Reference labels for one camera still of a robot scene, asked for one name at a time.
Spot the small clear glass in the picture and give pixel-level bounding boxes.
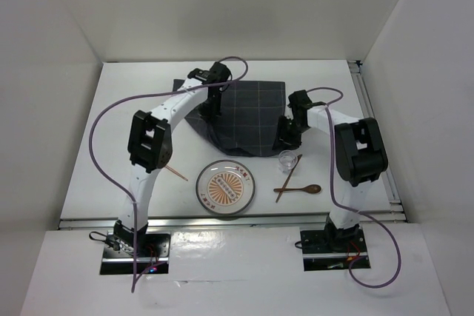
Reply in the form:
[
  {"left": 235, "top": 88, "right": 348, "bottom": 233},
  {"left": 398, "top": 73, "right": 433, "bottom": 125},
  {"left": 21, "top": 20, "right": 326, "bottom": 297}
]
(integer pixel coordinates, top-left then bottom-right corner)
[{"left": 278, "top": 150, "right": 298, "bottom": 174}]

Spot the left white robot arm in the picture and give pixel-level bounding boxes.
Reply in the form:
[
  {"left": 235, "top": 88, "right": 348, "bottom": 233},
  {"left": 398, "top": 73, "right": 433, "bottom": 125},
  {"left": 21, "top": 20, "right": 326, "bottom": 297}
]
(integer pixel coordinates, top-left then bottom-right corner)
[{"left": 113, "top": 62, "right": 231, "bottom": 256}]

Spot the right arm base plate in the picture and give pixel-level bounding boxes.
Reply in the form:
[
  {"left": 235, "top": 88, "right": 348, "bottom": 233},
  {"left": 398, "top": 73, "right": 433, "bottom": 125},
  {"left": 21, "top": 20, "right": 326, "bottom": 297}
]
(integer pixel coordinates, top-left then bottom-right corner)
[{"left": 294, "top": 229, "right": 371, "bottom": 272}]

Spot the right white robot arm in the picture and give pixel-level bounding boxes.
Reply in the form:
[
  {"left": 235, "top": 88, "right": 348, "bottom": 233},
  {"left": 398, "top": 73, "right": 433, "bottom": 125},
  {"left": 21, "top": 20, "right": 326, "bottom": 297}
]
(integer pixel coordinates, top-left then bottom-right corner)
[{"left": 273, "top": 90, "right": 388, "bottom": 252}]

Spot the patterned ceramic plate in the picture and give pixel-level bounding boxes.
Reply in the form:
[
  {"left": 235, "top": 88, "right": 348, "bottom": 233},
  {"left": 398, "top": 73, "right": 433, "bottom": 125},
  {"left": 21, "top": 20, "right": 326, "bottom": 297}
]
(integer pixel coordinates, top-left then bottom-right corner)
[{"left": 196, "top": 160, "right": 256, "bottom": 216}]

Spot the copper fork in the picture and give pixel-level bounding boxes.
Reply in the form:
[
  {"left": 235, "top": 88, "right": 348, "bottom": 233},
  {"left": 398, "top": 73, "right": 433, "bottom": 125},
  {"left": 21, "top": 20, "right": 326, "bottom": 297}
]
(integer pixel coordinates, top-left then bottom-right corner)
[{"left": 165, "top": 165, "right": 189, "bottom": 181}]

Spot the dark grey checked cloth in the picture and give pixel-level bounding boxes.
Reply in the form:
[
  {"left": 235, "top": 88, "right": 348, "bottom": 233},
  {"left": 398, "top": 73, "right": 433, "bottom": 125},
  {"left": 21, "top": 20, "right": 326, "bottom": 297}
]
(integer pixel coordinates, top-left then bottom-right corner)
[{"left": 185, "top": 81, "right": 286, "bottom": 157}]

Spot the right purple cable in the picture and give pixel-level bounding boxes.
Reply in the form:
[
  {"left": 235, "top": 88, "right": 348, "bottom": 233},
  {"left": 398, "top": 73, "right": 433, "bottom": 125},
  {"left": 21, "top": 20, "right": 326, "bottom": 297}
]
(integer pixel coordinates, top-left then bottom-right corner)
[{"left": 305, "top": 87, "right": 402, "bottom": 289}]

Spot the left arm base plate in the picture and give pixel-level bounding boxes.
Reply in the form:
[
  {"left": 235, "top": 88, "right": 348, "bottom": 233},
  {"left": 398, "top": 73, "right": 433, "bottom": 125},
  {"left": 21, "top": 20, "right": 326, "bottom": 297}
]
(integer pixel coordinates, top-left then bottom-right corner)
[{"left": 99, "top": 229, "right": 173, "bottom": 276}]

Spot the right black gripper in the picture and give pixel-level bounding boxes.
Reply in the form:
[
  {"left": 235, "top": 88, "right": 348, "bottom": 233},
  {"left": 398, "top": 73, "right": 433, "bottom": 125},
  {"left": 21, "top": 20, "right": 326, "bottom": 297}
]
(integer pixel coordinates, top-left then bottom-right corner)
[{"left": 273, "top": 115, "right": 308, "bottom": 152}]

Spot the brown wooden spoon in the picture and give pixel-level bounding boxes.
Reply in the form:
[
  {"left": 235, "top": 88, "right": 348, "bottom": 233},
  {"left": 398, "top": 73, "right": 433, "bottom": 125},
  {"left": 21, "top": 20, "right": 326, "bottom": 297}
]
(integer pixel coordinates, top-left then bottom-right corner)
[{"left": 273, "top": 184, "right": 321, "bottom": 194}]

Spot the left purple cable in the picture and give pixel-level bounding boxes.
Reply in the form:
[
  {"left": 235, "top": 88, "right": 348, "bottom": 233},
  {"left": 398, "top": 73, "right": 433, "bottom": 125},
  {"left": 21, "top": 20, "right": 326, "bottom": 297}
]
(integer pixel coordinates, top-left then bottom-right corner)
[{"left": 89, "top": 56, "right": 249, "bottom": 294}]

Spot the aluminium frame rail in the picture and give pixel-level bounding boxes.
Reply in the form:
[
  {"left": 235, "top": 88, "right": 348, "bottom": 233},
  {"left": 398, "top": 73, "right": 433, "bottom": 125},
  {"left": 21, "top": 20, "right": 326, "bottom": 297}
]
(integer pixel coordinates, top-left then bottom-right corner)
[{"left": 347, "top": 58, "right": 408, "bottom": 224}]

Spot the copper knife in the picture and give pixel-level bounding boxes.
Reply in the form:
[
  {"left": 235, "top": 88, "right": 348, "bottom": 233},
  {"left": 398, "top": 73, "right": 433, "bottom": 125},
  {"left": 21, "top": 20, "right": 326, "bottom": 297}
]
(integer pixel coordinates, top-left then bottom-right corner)
[{"left": 275, "top": 154, "right": 302, "bottom": 204}]

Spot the purple cable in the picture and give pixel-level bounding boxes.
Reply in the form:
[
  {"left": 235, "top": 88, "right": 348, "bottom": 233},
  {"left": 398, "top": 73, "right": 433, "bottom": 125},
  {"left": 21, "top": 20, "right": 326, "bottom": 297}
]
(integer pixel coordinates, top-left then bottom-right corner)
[
  {"left": 89, "top": 56, "right": 249, "bottom": 294},
  {"left": 305, "top": 87, "right": 402, "bottom": 289}
]

